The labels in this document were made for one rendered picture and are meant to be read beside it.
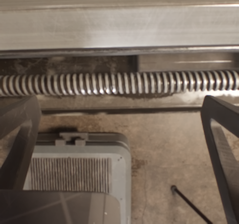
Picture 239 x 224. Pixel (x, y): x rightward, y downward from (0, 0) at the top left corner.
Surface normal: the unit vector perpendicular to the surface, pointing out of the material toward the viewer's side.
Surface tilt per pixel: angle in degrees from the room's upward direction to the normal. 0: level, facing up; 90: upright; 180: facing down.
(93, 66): 0
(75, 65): 0
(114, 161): 0
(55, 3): 45
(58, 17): 36
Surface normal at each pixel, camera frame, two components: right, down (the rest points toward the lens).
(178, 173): -0.01, 0.13
